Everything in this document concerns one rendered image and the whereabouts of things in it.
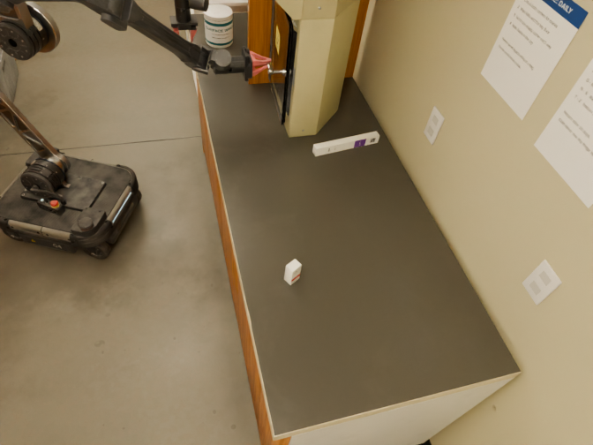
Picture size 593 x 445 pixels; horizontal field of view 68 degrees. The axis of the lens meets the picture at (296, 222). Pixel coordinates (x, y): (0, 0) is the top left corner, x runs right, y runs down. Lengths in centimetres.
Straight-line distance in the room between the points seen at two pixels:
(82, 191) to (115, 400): 108
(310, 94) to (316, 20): 27
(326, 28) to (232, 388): 157
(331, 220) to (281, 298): 35
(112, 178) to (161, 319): 84
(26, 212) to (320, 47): 173
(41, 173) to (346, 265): 168
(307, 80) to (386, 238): 61
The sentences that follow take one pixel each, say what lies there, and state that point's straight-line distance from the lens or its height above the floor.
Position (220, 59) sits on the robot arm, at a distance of 154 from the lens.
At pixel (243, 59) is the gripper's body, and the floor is 122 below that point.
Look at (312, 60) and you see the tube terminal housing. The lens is 157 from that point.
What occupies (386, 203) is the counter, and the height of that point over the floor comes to 94.
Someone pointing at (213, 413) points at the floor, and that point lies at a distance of 215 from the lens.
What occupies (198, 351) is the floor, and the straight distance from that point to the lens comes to 225.
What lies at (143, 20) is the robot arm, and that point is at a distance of 142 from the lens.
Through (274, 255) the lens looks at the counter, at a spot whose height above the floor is 94.
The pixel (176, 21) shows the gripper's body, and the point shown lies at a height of 119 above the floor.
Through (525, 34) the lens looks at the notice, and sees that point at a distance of 128.
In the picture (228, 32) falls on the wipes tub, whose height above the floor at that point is 101.
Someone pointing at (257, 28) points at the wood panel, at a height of 119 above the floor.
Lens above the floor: 207
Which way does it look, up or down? 51 degrees down
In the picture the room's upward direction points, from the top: 9 degrees clockwise
